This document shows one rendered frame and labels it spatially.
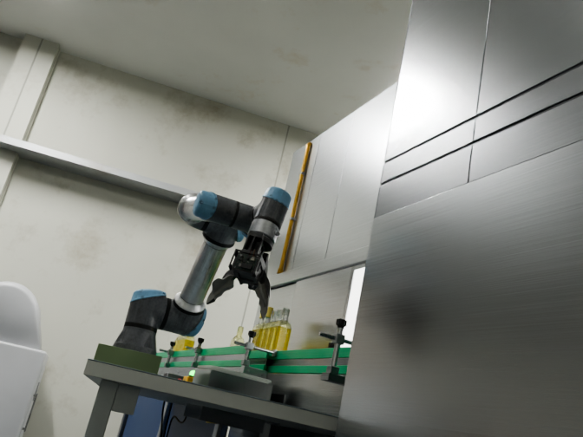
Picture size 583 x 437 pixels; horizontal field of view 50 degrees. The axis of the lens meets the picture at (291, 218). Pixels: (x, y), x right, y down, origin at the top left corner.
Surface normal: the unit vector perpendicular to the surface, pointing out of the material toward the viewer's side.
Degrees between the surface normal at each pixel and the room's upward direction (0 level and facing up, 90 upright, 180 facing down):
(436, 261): 90
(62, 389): 90
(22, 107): 90
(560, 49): 90
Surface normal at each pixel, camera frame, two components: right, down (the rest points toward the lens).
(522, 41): -0.87, -0.32
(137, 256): 0.26, -0.27
